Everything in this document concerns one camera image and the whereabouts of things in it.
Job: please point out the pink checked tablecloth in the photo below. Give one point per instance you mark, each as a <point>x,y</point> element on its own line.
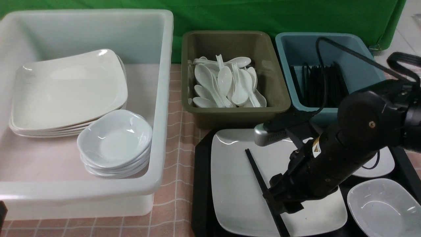
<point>170,215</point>

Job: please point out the top stacked white square plate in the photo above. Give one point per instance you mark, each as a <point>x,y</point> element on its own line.
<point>67,91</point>

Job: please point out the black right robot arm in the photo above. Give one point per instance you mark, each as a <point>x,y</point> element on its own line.
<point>384,114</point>

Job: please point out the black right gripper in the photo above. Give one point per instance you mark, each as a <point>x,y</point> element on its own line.
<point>299,183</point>

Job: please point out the lower stacked white bowls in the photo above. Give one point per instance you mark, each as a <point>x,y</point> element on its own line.
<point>118,173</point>

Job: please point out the large white plastic tub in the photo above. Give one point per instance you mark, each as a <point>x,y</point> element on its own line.
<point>44,178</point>

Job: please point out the bottom stacked white plate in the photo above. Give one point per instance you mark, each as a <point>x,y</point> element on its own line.
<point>47,134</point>

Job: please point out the black chopstick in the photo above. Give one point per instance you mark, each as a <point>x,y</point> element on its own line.
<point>280,225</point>

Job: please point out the bundle of black chopsticks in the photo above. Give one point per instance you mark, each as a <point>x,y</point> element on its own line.
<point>309,85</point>

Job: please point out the olive plastic spoon bin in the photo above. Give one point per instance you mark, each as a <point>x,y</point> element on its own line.
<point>231,44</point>

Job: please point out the small white bowl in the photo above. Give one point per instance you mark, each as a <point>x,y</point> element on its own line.
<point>381,164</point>

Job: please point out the pile of white spoons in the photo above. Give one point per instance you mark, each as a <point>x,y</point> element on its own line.
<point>223,84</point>

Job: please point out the white square rice plate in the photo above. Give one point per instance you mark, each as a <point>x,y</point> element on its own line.
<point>237,198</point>

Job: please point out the green backdrop cloth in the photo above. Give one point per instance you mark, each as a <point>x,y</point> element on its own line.
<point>374,21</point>

